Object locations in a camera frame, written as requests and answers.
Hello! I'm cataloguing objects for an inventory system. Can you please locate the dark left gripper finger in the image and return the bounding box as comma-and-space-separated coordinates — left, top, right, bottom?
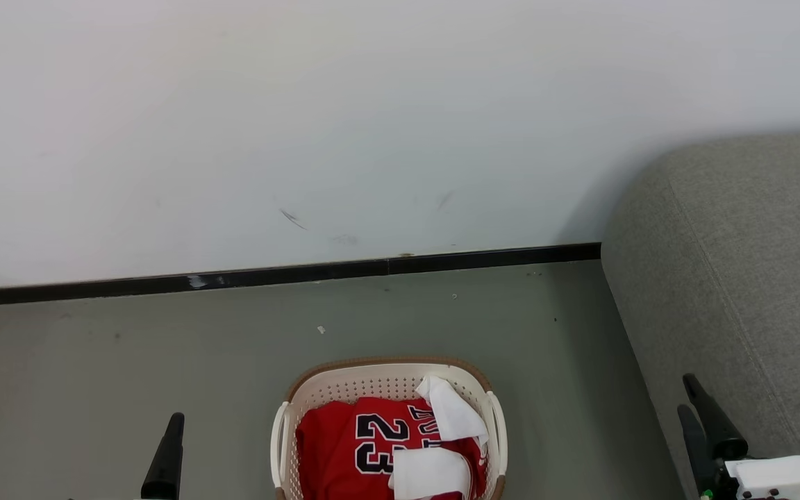
140, 412, 185, 500

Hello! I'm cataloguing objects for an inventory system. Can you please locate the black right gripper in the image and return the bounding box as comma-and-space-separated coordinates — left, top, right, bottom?
676, 374, 748, 500

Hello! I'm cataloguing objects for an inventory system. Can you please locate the red number 23 jersey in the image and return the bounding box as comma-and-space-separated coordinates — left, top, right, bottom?
294, 375, 490, 500

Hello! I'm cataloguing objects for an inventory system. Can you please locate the red garment with white band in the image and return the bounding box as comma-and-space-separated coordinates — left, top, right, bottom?
458, 436, 490, 499

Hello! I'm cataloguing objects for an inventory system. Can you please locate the grey fabric sofa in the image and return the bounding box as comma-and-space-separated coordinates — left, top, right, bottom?
600, 130, 800, 500

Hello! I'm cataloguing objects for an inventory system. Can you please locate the cream plastic laundry basket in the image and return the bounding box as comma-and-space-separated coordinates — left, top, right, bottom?
270, 356, 509, 500

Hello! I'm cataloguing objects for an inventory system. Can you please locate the black wall baseboard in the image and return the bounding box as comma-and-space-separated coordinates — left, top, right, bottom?
0, 242, 602, 309

